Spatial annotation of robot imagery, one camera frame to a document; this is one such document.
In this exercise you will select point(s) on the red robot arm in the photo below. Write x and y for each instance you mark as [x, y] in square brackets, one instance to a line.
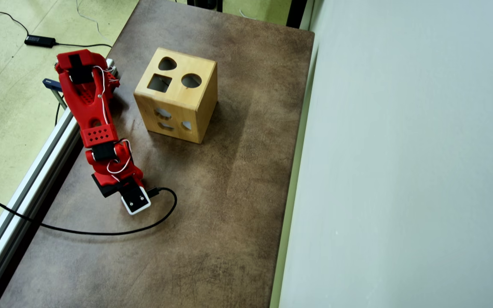
[88, 107]

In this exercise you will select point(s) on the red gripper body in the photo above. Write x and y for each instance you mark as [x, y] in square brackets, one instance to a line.
[102, 189]

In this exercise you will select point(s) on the wooden shape sorter box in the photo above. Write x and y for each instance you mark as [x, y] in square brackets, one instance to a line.
[186, 98]

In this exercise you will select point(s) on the black vertical post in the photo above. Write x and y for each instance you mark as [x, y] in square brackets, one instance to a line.
[296, 13]

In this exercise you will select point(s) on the aluminium profile rail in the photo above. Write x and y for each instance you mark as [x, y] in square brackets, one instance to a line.
[24, 192]

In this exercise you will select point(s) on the black power adapter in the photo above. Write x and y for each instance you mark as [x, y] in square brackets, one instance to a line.
[40, 41]

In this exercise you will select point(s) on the black floor object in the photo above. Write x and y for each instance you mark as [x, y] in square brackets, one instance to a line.
[206, 4]

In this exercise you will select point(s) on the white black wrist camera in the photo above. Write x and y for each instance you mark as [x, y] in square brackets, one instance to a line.
[136, 200]

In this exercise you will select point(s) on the blue table clamp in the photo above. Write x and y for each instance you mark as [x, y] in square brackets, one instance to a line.
[52, 84]

